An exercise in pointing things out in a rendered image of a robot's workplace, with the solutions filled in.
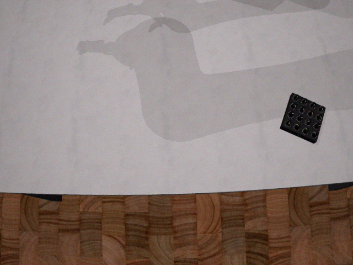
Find black knob box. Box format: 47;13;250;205
280;93;325;144

